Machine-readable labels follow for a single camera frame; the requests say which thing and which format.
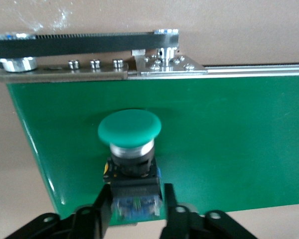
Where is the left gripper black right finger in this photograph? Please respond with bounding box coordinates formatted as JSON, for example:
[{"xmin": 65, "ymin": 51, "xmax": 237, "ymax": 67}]
[{"xmin": 159, "ymin": 183, "xmax": 259, "ymax": 239}]

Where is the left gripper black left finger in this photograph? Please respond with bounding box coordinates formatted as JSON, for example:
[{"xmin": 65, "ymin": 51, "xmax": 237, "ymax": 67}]
[{"xmin": 4, "ymin": 183, "xmax": 114, "ymax": 239}]

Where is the green mushroom push button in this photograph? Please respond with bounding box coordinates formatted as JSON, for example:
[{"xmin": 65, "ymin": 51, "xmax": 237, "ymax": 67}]
[{"xmin": 97, "ymin": 109, "xmax": 164, "ymax": 223}]

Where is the green belt conveyor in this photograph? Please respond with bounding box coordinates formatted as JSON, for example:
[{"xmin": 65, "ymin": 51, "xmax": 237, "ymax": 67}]
[{"xmin": 0, "ymin": 28, "xmax": 299, "ymax": 226}]

